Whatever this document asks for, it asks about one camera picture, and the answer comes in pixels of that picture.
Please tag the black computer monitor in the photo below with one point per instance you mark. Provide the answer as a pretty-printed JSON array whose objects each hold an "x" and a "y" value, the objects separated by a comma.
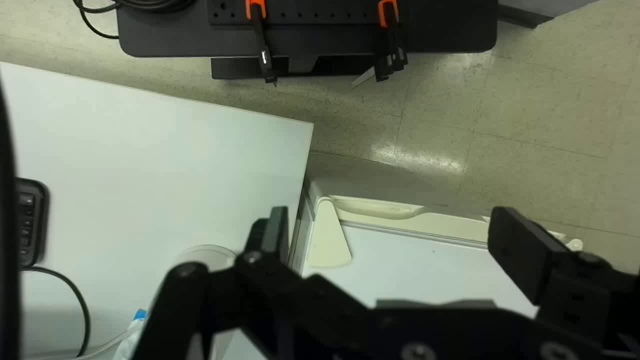
[{"x": 4, "y": 232}]

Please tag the black computer keyboard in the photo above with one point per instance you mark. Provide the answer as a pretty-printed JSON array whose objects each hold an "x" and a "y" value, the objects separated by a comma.
[{"x": 28, "y": 222}]

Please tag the white packet with blue print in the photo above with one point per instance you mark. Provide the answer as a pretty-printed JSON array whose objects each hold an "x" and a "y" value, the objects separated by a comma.
[{"x": 136, "y": 328}]

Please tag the black pegboard cart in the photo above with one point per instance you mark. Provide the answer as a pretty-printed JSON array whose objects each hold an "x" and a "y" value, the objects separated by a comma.
[{"x": 167, "y": 33}]

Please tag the orange black bar clamp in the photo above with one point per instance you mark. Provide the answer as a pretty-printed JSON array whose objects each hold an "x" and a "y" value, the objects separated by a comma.
[
  {"x": 255, "y": 9},
  {"x": 386, "y": 9}
]

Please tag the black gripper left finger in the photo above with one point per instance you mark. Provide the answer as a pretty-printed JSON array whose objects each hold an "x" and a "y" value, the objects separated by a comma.
[{"x": 273, "y": 232}]

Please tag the white mini fridge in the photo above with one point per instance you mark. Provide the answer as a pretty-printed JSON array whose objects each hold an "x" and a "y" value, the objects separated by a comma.
[{"x": 412, "y": 272}]

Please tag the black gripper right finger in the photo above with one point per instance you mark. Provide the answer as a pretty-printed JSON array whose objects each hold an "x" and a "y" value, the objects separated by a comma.
[{"x": 523, "y": 250}]

